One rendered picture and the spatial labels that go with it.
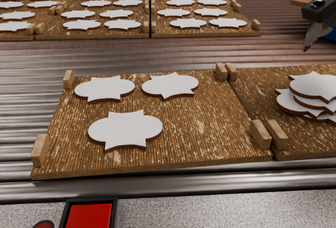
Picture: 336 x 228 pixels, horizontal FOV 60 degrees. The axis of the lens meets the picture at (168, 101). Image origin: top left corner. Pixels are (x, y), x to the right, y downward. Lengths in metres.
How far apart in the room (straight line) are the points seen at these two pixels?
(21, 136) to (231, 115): 0.43
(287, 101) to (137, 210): 0.39
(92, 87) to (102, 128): 0.17
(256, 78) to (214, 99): 0.16
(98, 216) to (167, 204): 0.10
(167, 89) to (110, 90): 0.13
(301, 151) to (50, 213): 0.42
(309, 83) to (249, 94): 0.13
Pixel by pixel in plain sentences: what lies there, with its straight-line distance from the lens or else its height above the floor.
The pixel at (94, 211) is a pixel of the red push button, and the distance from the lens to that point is 0.46.
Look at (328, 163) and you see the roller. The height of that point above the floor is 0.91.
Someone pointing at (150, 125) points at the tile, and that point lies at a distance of 0.57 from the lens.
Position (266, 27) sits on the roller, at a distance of 1.28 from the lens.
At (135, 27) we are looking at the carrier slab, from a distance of 1.14.
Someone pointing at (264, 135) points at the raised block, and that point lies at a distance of 0.54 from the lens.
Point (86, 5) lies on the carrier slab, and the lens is 1.52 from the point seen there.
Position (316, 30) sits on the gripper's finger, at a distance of 0.71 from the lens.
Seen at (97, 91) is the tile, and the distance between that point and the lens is 0.69.
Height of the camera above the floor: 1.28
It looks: 31 degrees down
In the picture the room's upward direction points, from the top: straight up
